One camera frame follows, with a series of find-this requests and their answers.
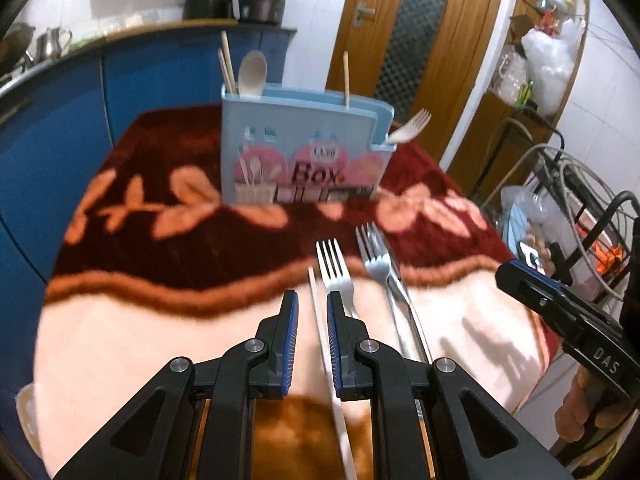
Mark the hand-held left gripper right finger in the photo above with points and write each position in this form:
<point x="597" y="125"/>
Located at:
<point x="334" y="350"/>

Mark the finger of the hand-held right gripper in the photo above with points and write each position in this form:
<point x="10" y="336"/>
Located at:
<point x="575" y="320"/>

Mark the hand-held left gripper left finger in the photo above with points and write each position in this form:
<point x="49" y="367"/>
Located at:
<point x="290" y="345"/>

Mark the white chopstick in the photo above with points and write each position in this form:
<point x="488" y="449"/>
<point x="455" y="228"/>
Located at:
<point x="320" y="330"/>

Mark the metal fork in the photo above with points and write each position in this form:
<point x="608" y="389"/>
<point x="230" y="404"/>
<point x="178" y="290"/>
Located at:
<point x="336" y="285"/>
<point x="378" y="271"/>
<point x="414" y="317"/>

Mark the light blue utensil holder box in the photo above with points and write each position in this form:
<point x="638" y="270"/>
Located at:
<point x="300" y="120"/>

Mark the pale wooden fork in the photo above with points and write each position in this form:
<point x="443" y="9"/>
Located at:
<point x="407" y="129"/>

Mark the wooden spoon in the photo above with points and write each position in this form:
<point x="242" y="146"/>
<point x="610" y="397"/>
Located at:
<point x="252" y="72"/>

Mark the person's right hand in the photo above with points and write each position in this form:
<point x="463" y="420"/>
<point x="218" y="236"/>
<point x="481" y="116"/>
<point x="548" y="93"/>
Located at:
<point x="570" y="410"/>

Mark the light blue plastic bag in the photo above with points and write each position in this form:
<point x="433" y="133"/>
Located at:
<point x="517" y="220"/>

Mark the red floral blanket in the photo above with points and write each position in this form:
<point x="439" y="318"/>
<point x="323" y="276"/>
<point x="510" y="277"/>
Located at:
<point x="150" y="260"/>

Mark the wooden shelf unit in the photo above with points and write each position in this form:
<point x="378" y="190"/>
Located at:
<point x="487" y="150"/>

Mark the green bottle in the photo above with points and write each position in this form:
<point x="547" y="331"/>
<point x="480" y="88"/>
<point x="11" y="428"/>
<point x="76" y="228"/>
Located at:
<point x="527" y="95"/>

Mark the clear plastic bag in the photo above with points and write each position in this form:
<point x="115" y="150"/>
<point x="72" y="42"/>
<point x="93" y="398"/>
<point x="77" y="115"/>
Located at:
<point x="510" y="77"/>

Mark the white plastic bag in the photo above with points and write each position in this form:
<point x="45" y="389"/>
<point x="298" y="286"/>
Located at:
<point x="547" y="60"/>

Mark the cardboard box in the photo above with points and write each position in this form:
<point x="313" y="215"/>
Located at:
<point x="522" y="25"/>

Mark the blue base cabinet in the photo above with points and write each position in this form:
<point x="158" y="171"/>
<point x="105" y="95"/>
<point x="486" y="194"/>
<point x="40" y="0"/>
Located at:
<point x="150" y="75"/>

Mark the wooden door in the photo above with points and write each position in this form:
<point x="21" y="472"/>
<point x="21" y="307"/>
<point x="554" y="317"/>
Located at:
<point x="450" y="35"/>

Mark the dark rice cooker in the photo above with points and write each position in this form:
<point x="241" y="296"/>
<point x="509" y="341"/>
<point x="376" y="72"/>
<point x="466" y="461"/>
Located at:
<point x="260" y="9"/>

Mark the white dishes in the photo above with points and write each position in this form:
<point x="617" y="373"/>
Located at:
<point x="125" y="20"/>

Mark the steel kettle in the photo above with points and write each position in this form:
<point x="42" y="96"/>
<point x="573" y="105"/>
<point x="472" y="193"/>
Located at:
<point x="50" y="42"/>

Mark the metal wok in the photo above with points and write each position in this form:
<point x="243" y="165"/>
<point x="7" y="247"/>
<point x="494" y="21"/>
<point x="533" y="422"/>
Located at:
<point x="15" y="40"/>

